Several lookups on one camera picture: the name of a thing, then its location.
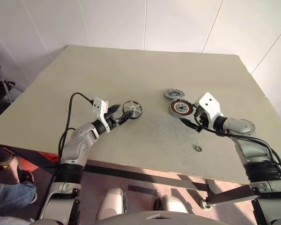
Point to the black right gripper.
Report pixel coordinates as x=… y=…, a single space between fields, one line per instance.
x=202 y=117

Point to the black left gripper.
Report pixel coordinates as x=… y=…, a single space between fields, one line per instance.
x=112 y=120

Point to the motor stator with copper windings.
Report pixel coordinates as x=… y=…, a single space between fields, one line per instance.
x=180 y=108

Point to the silver spoked wheel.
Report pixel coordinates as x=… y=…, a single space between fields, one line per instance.
x=135 y=108

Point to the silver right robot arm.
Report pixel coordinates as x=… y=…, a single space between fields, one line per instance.
x=241 y=125

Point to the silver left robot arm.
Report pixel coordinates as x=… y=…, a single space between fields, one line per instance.
x=81 y=134

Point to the table leg with caster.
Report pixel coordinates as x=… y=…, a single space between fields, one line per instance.
x=209 y=197

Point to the orange red box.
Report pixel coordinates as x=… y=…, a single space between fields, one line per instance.
x=45 y=158

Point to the white robot left leg shell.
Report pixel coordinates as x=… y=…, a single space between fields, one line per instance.
x=113 y=201

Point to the white robot leg shell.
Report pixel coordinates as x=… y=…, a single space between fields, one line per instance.
x=172 y=204
x=113 y=201

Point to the white robot right leg shell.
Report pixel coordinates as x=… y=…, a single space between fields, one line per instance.
x=172 y=204

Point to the grey robot torso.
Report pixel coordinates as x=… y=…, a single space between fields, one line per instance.
x=154 y=218

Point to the black folding cart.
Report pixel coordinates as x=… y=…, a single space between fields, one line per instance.
x=0 y=89

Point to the person in blue jeans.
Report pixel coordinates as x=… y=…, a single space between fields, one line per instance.
x=4 y=187

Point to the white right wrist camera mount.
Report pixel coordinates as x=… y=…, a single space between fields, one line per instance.
x=209 y=103

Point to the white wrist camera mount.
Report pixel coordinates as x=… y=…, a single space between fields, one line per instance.
x=209 y=103
x=98 y=106

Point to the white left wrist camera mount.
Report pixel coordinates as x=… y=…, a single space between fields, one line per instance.
x=98 y=106

